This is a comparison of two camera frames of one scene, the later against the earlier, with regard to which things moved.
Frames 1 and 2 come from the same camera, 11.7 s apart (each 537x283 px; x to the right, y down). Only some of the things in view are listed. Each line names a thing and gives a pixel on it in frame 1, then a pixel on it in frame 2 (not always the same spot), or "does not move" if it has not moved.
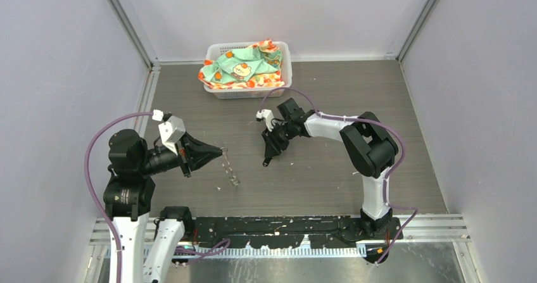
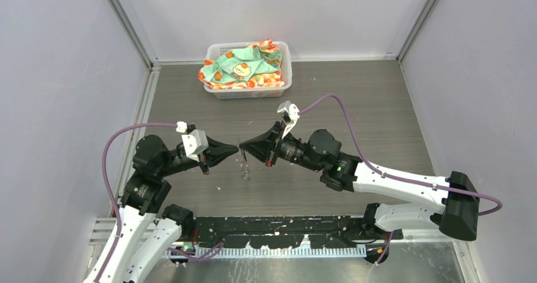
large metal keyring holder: [234, 180] → [242, 160]
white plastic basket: [214, 50] does not move
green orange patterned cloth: [257, 66] does not move
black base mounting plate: [286, 232] does not move
